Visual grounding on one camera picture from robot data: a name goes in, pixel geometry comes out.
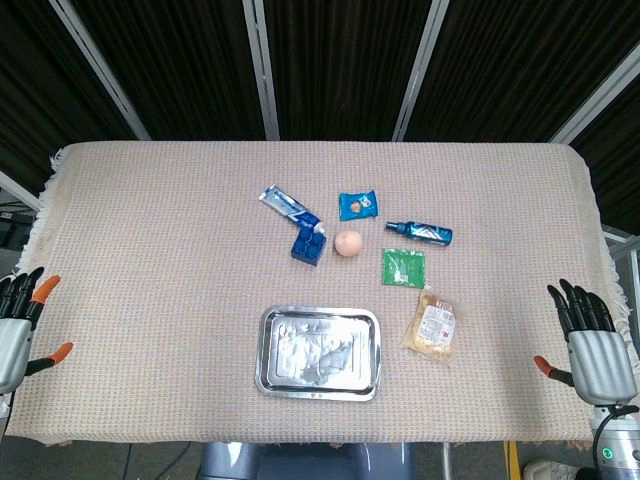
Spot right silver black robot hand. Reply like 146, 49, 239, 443
533, 278, 639, 404

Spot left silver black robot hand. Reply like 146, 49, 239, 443
0, 266, 75, 395

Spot clear bag of snacks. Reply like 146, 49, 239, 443
401, 285, 459, 364

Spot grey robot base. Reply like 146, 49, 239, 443
199, 442, 416, 480

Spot rectangular metal tray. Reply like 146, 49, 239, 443
254, 305, 382, 401

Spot beige woven tablecloth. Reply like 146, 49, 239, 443
4, 141, 631, 449

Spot green flat packet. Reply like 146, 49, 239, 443
380, 248, 428, 289

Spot blue spray bottle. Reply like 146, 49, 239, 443
384, 219, 454, 247

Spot blue snack packet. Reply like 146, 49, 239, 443
338, 191, 381, 223

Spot blue white toothpaste tube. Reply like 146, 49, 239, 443
257, 184, 326, 237

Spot blue toy building block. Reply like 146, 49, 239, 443
290, 227, 327, 268

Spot black pleated curtain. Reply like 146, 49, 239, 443
0, 0, 640, 221

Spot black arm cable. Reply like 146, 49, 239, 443
592, 405, 640, 459

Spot aluminium partition post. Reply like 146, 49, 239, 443
391, 0, 450, 142
242, 0, 280, 141
549, 43, 640, 145
48, 0, 152, 142

